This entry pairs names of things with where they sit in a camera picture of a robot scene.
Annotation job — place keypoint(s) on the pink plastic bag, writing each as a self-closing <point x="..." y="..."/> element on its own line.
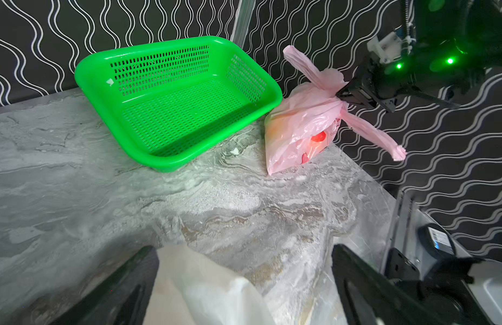
<point x="307" y="121"/>

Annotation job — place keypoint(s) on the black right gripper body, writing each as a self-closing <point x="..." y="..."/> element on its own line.
<point x="387" y="81"/>

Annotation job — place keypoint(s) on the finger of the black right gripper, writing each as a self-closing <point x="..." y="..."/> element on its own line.
<point x="357" y="95"/>

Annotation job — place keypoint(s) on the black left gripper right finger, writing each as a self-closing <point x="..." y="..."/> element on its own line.
<point x="368" y="297"/>

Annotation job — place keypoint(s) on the white plastic bag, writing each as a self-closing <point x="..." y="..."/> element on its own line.
<point x="192" y="289"/>

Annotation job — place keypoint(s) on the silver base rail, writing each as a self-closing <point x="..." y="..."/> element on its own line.
<point x="462" y="290"/>

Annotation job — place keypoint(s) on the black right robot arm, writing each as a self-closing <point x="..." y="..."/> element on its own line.
<point x="441" y="46"/>

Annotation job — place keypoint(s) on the green plastic basket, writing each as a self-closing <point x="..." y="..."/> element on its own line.
<point x="167" y="103"/>

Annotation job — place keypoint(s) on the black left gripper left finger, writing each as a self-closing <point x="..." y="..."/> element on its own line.
<point x="122" y="298"/>

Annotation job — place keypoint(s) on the black round device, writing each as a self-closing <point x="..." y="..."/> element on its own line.
<point x="436" y="241"/>

